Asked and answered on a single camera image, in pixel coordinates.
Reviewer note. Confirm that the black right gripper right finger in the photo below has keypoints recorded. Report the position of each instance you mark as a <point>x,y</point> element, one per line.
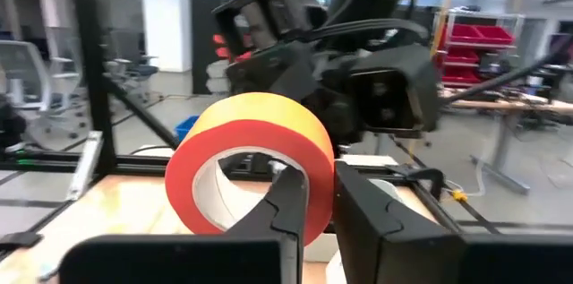
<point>380,239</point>

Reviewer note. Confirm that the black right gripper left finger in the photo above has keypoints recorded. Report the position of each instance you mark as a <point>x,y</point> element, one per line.
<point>286,230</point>

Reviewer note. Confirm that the white plastic bin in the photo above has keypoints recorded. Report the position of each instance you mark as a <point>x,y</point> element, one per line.
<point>389,190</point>

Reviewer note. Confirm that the orange tape roll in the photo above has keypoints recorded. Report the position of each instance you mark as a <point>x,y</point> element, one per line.
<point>250,136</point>

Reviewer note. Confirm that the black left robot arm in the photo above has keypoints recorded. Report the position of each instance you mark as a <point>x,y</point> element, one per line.
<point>358,73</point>

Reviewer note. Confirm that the blue floor bin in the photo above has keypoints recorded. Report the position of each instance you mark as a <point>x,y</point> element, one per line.
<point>185,127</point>

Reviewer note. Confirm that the wooden desk with grey legs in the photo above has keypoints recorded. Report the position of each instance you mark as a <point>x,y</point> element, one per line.
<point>501,149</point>

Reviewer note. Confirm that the silver aluminium bar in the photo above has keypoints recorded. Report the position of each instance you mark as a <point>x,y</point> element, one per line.
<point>85,163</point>

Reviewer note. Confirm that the dark office chair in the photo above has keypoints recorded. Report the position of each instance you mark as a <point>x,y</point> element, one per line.
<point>134,69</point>

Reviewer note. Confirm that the shelf with red bins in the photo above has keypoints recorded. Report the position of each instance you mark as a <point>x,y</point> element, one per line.
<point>470,33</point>

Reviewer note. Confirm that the white mesh office chair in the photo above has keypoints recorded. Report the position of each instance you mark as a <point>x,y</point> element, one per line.
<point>27,69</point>

